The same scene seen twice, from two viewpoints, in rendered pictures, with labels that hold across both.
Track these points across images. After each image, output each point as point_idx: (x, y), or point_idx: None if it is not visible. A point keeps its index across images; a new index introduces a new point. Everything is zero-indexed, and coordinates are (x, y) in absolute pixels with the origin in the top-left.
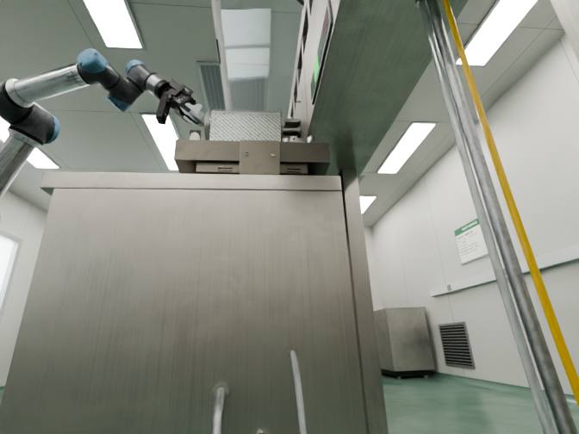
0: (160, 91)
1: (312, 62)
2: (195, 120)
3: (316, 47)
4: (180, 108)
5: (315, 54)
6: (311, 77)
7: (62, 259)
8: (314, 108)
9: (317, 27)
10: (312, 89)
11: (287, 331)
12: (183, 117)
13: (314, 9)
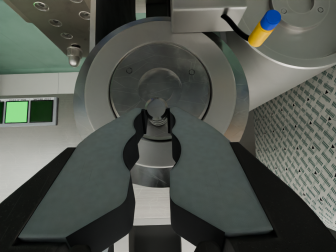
0: None
1: (45, 150)
2: (137, 113)
3: (18, 144)
4: (73, 247)
5: (25, 141)
6: (57, 138)
7: None
8: (60, 93)
9: (5, 161)
10: (43, 108)
11: None
12: (246, 225)
13: (7, 196)
